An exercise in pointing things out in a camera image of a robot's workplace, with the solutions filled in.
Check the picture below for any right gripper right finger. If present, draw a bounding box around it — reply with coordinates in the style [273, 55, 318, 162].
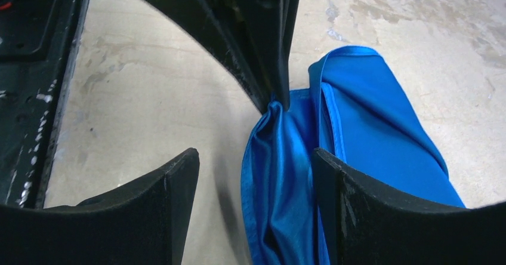
[311, 148, 505, 264]

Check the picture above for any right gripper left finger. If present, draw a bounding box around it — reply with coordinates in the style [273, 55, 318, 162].
[1, 148, 200, 264]

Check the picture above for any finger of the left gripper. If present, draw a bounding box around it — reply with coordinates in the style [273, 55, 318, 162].
[144, 0, 285, 112]
[276, 0, 300, 110]

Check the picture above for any blue cloth napkin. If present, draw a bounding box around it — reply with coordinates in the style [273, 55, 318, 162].
[241, 46, 463, 264]

